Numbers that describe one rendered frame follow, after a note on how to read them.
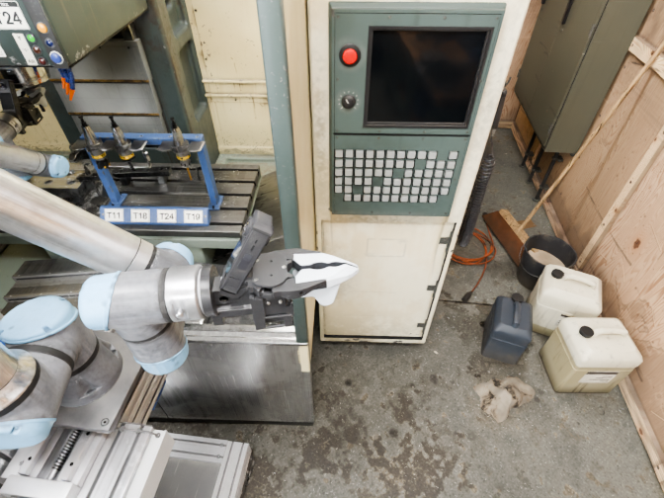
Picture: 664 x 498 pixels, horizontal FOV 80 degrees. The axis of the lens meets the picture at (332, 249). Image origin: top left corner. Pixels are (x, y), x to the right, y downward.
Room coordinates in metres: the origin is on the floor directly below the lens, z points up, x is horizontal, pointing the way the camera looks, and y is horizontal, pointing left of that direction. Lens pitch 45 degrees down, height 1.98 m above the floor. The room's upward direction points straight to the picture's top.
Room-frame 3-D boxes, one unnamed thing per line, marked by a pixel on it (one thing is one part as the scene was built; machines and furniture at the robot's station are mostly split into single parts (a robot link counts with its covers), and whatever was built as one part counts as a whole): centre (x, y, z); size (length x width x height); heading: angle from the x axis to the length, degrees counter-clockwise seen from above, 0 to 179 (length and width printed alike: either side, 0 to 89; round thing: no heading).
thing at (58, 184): (1.48, 1.22, 0.97); 0.29 x 0.23 x 0.05; 88
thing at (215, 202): (1.37, 0.51, 1.05); 0.10 x 0.05 x 0.30; 178
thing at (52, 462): (0.43, 0.55, 1.07); 0.40 x 0.13 x 0.09; 173
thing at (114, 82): (1.88, 1.09, 1.16); 0.48 x 0.05 x 0.51; 88
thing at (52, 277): (1.03, 0.91, 0.70); 0.90 x 0.30 x 0.16; 88
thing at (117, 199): (1.39, 0.95, 1.05); 0.10 x 0.05 x 0.30; 178
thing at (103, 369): (0.43, 0.55, 1.21); 0.15 x 0.15 x 0.10
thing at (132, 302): (0.33, 0.27, 1.56); 0.11 x 0.08 x 0.09; 98
